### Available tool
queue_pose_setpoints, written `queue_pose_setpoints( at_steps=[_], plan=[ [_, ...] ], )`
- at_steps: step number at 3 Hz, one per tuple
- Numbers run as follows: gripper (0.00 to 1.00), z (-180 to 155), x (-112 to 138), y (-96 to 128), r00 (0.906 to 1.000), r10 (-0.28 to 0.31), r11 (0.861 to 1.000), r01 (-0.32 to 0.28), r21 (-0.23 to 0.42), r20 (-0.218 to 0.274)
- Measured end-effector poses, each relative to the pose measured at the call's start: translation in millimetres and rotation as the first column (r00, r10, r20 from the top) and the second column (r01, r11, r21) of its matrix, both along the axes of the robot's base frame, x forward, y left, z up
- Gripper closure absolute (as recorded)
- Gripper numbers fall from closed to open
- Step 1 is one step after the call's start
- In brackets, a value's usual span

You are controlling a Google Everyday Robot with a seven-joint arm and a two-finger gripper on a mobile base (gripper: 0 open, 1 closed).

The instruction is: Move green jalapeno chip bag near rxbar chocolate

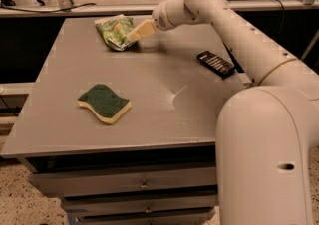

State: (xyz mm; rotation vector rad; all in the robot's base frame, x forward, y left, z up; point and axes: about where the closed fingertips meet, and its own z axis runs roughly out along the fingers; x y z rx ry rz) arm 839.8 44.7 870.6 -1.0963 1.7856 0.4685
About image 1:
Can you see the grey drawer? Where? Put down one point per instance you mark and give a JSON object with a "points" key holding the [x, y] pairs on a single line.
{"points": [[136, 204], [99, 182], [195, 216]]}

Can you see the grey metal rail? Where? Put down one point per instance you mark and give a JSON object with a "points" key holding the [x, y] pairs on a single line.
{"points": [[104, 10]]}

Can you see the bottom grey drawer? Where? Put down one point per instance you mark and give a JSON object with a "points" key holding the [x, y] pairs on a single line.
{"points": [[195, 216]]}

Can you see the green jalapeno chip bag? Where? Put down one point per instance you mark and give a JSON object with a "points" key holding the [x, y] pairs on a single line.
{"points": [[114, 31]]}

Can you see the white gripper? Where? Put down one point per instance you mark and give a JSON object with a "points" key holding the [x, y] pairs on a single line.
{"points": [[160, 19]]}

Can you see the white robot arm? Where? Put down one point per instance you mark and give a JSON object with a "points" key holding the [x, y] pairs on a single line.
{"points": [[263, 133]]}

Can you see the top grey drawer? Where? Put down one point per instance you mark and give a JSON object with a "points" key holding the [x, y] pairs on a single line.
{"points": [[99, 182]]}

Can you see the green and yellow sponge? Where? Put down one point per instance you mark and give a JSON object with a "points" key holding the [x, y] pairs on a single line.
{"points": [[104, 103]]}

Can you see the middle grey drawer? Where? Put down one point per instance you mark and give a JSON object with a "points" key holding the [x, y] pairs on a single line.
{"points": [[136, 204]]}

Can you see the grey drawer cabinet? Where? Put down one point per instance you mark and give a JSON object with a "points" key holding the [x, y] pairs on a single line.
{"points": [[125, 138]]}

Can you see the black rxbar chocolate bar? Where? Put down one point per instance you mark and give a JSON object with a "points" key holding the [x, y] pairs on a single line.
{"points": [[215, 63]]}

